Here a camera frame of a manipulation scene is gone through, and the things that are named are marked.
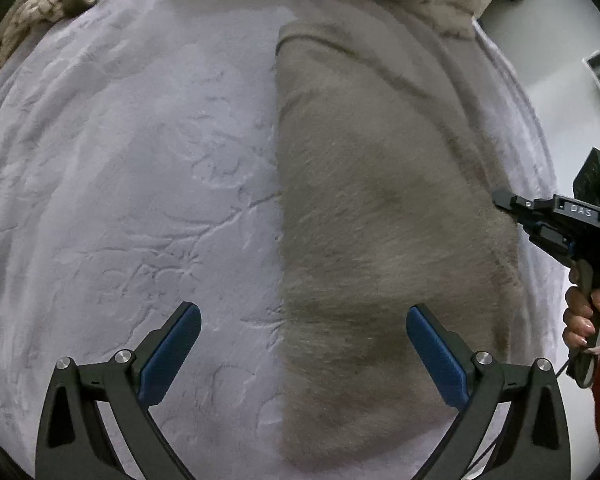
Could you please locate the olive brown fleece garment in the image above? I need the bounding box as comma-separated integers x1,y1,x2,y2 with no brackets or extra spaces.
276,22,524,471

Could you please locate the right hand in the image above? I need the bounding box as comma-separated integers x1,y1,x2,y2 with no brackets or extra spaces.
562,286,600,350

